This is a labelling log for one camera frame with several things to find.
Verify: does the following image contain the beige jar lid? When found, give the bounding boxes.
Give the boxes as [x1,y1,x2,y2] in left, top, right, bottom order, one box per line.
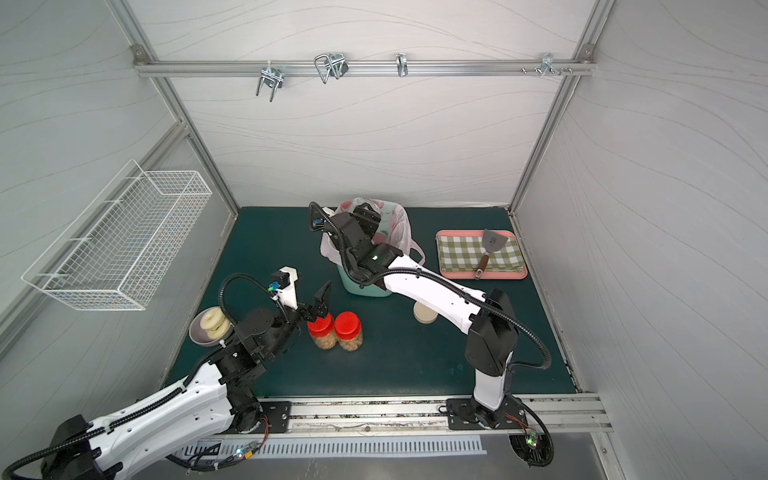
[413,302,438,324]

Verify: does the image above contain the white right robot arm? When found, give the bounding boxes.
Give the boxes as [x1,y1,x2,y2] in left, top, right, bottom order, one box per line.
[309,202,552,429]

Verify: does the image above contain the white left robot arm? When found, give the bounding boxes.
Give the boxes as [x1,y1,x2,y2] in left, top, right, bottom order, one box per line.
[2,267,331,479]

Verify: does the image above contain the pink white plastic bin bag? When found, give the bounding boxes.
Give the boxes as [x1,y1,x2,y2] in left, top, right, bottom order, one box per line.
[323,197,425,265]

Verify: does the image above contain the mint green trash bin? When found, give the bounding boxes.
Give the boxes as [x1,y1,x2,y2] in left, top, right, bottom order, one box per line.
[337,265,391,298]

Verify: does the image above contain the cream round buns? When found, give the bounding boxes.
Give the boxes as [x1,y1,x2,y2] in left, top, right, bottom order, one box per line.
[199,307,231,341]

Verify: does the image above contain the green white checkered cloth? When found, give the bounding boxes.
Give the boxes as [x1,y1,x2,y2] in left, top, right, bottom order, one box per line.
[436,235,525,273]

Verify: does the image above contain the grey bowl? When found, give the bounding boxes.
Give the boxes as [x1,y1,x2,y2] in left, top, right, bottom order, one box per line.
[189,308,232,347]

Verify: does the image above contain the pink plastic tray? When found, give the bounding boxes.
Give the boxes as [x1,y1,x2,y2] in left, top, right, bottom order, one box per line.
[436,230,528,280]

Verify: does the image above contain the metal hook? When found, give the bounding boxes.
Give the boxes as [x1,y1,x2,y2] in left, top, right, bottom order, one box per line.
[395,53,408,78]
[255,64,284,102]
[313,52,349,84]
[520,53,573,78]

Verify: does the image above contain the aluminium crossbar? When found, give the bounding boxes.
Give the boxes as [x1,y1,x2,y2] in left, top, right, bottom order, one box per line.
[134,57,597,78]

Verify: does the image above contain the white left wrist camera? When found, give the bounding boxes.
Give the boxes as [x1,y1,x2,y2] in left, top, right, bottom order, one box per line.
[268,266,298,310]

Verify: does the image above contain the steel spatula wooden handle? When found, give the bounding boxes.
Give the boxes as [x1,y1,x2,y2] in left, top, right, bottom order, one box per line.
[474,230,509,280]

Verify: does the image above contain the white slotted cable duct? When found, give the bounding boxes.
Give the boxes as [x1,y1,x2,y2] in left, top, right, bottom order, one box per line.
[179,434,488,460]

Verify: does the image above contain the white wire basket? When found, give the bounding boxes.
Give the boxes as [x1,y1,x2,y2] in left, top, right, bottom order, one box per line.
[21,160,212,312]

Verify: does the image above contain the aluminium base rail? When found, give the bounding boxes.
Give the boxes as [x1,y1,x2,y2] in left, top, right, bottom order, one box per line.
[261,393,613,437]

